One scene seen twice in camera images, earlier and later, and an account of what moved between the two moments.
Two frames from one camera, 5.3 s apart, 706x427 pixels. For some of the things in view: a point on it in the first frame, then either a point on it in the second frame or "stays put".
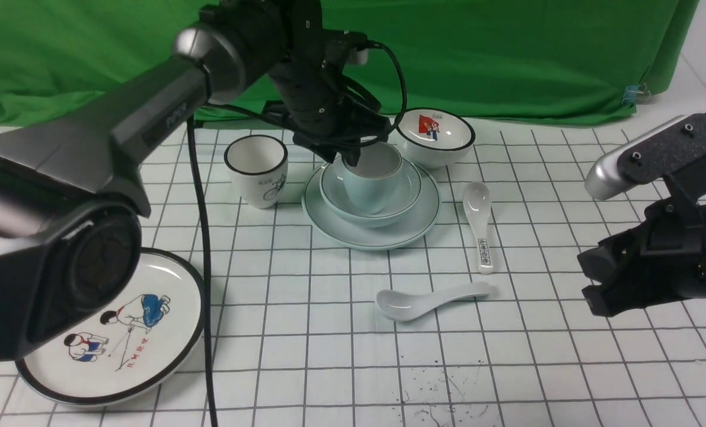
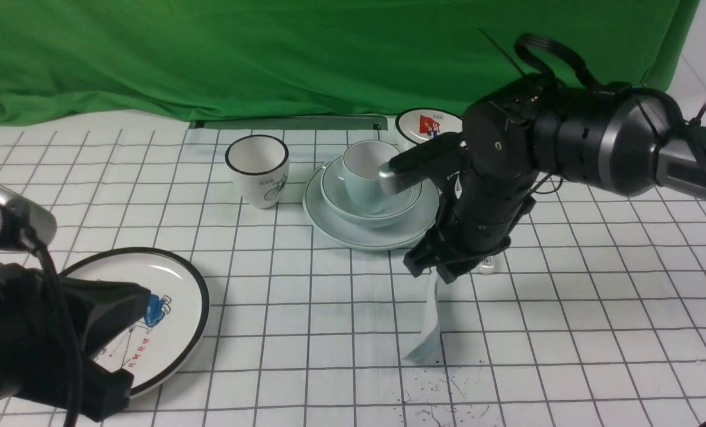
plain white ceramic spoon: x=395 y=305 → x=429 y=347
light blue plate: x=399 y=232 stays put
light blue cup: x=371 y=185 stays put
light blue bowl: x=336 y=202 stays put
